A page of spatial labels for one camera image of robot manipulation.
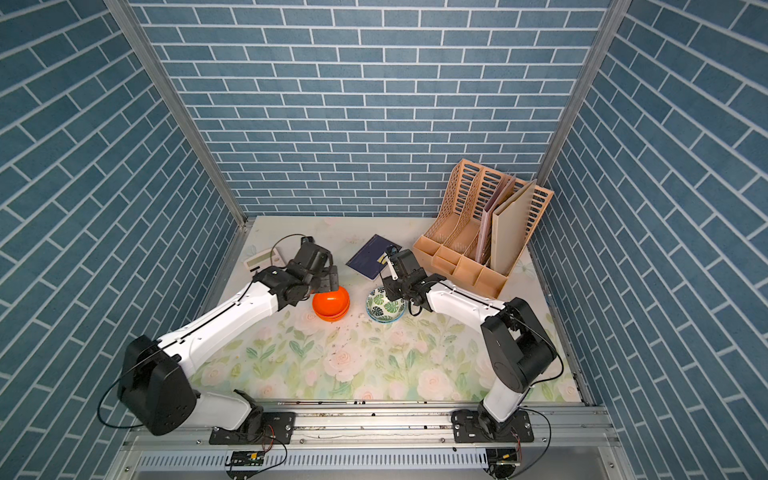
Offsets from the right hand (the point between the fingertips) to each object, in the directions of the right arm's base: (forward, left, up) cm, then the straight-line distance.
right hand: (394, 281), depth 92 cm
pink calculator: (+9, +47, -6) cm, 48 cm away
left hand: (-5, +18, +7) cm, 19 cm away
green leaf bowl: (-3, +5, -5) cm, 8 cm away
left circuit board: (-46, +32, -12) cm, 58 cm away
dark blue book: (+14, +12, -9) cm, 21 cm away
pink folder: (+11, -27, +9) cm, 30 cm away
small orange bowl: (-6, +16, 0) cm, 17 cm away
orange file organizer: (+17, -18, -2) cm, 25 cm away
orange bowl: (-10, +19, -3) cm, 21 cm away
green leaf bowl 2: (-8, +2, -7) cm, 11 cm away
